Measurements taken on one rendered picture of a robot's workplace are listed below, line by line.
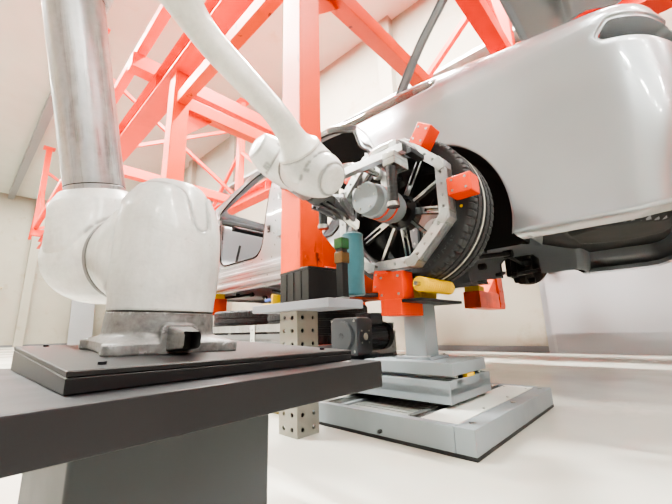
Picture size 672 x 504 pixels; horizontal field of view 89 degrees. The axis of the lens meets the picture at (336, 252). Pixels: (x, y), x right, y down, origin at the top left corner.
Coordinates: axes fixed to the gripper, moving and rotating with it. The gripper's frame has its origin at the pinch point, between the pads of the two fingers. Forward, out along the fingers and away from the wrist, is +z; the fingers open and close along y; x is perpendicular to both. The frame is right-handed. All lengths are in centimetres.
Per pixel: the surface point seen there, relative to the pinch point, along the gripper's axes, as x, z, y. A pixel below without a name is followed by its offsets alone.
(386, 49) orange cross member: -217, 73, 50
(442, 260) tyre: 0.3, 38.9, -15.2
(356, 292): 15.5, 25.0, 13.5
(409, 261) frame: 2.4, 31.3, -5.3
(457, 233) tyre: -8.5, 35.9, -22.2
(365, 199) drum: -17.3, 12.1, 4.7
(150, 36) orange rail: -268, -46, 271
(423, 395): 49, 46, -6
